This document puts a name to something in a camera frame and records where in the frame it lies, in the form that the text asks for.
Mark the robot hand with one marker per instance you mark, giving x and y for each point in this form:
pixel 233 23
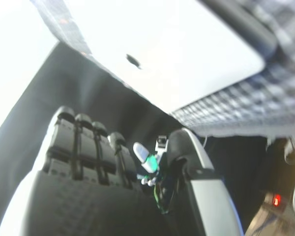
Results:
pixel 88 204

